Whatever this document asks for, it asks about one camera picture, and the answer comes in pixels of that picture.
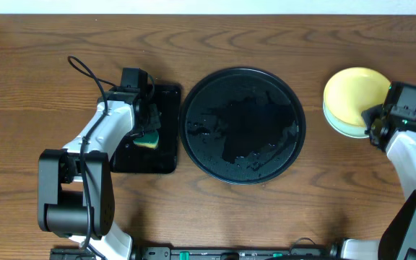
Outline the green yellow sponge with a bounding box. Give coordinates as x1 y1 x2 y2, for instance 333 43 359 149
133 131 160 150

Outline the light green plate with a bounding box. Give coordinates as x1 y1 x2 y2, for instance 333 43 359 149
323 102 368 139

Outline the yellow plate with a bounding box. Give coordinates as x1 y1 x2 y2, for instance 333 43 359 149
324 67 391 127

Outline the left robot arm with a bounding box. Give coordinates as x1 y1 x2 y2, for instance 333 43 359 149
38 91 157 259

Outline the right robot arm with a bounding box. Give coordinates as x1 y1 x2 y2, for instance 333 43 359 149
338 105 416 259

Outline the black rectangular tray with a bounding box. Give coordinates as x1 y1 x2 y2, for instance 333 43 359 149
110 84 181 174

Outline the black round tray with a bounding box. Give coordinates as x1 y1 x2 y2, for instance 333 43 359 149
179 67 306 185

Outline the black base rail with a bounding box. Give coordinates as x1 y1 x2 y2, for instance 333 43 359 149
49 246 342 260

